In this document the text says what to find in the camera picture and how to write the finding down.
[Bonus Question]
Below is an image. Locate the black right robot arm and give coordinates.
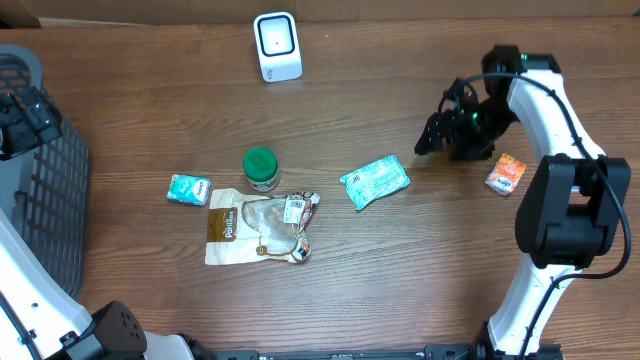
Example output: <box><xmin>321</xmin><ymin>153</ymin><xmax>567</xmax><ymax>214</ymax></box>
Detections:
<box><xmin>414</xmin><ymin>45</ymin><xmax>631</xmax><ymax>359</ymax></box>

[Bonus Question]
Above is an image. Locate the green lid jar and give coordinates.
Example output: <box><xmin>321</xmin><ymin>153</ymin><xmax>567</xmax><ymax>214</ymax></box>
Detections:
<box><xmin>243</xmin><ymin>147</ymin><xmax>280</xmax><ymax>192</ymax></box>

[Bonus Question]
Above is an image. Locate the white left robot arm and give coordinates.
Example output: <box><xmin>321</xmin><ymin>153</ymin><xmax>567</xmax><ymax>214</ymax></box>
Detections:
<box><xmin>1</xmin><ymin>85</ymin><xmax>199</xmax><ymax>359</ymax></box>

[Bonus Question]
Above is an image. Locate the teal tissue pack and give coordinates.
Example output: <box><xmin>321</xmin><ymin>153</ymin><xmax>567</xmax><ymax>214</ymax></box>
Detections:
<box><xmin>166</xmin><ymin>174</ymin><xmax>211</xmax><ymax>206</ymax></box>

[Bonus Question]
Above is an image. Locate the orange tissue pack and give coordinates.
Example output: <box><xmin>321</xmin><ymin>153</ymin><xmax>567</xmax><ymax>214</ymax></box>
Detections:
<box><xmin>485</xmin><ymin>153</ymin><xmax>526</xmax><ymax>195</ymax></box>

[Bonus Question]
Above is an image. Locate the beige snack pouch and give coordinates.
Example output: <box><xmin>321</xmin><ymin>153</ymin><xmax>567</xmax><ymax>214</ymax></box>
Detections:
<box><xmin>205</xmin><ymin>188</ymin><xmax>320</xmax><ymax>266</ymax></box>

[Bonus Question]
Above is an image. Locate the teal wet wipes pack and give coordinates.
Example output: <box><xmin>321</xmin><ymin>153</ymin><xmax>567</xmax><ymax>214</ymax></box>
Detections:
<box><xmin>339</xmin><ymin>155</ymin><xmax>411</xmax><ymax>211</ymax></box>

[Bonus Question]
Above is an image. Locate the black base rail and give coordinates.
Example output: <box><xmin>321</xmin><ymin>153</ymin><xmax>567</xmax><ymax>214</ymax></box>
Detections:
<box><xmin>210</xmin><ymin>345</ymin><xmax>477</xmax><ymax>360</ymax></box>

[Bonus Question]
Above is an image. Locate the dark grey mesh basket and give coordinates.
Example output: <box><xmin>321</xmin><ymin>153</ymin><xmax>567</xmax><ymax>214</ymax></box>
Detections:
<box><xmin>1</xmin><ymin>44</ymin><xmax>92</xmax><ymax>298</ymax></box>

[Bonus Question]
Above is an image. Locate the white barcode scanner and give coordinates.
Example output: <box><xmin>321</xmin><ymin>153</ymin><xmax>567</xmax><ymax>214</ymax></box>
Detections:
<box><xmin>253</xmin><ymin>11</ymin><xmax>303</xmax><ymax>83</ymax></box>

